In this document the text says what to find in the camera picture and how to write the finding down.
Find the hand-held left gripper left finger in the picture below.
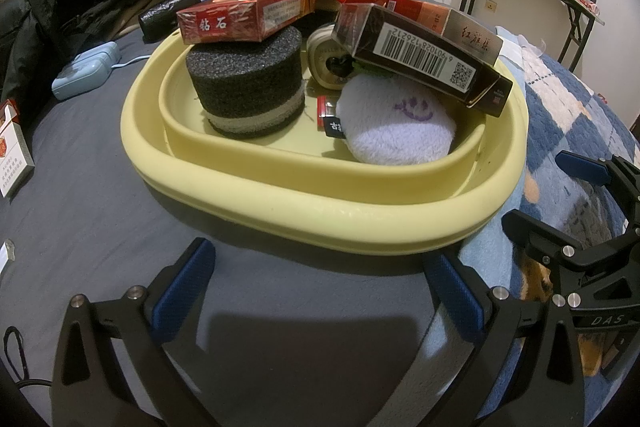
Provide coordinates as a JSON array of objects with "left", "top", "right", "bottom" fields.
[{"left": 50, "top": 237, "right": 221, "bottom": 427}]

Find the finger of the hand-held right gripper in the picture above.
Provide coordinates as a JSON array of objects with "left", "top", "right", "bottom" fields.
[
  {"left": 556, "top": 150, "right": 640, "bottom": 233},
  {"left": 501, "top": 209, "right": 640, "bottom": 304}
]

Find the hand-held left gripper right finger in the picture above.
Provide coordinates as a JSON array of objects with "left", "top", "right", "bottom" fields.
[{"left": 422, "top": 252, "right": 586, "bottom": 427}]

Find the yellow plastic basin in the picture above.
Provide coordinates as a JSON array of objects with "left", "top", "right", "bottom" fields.
[{"left": 121, "top": 22, "right": 531, "bottom": 258}]

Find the dark cigarette box silver end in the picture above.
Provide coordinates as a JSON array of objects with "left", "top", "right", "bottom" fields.
[{"left": 332, "top": 0, "right": 515, "bottom": 116}]

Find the silver earbud case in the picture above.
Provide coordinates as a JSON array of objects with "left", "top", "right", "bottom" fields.
[{"left": 306, "top": 23, "right": 361, "bottom": 92}]

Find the glossy red cigarette pack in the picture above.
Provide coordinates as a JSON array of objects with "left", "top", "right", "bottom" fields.
[{"left": 176, "top": 0, "right": 318, "bottom": 45}]

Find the blue checkered blanket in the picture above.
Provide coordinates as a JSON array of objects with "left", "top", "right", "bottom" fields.
[{"left": 370, "top": 24, "right": 640, "bottom": 427}]

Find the grey bed sheet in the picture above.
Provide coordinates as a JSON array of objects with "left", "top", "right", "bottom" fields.
[{"left": 0, "top": 0, "right": 451, "bottom": 427}]

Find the white fluffy smiley pad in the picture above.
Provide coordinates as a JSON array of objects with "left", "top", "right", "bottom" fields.
[{"left": 335, "top": 74, "right": 457, "bottom": 166}]

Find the small red black packet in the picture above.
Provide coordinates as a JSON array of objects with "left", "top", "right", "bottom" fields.
[{"left": 317, "top": 94, "right": 347, "bottom": 138}]

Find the white cigarette pack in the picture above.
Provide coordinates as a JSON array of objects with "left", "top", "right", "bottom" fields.
[{"left": 0, "top": 99, "right": 36, "bottom": 199}]

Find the black round sponge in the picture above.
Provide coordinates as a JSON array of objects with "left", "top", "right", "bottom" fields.
[{"left": 185, "top": 24, "right": 306, "bottom": 138}]

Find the light blue small device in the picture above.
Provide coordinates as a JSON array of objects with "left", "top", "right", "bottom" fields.
[{"left": 51, "top": 42, "right": 122, "bottom": 102}]

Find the black rectangular pouch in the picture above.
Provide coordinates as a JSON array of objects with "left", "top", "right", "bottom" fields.
[{"left": 138, "top": 0, "right": 201, "bottom": 42}]

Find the black cable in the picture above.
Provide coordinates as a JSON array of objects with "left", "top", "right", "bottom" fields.
[{"left": 2, "top": 327, "right": 56, "bottom": 390}]

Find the white device cable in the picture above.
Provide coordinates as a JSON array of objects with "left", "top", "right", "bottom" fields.
[{"left": 112, "top": 54, "right": 153, "bottom": 70}]

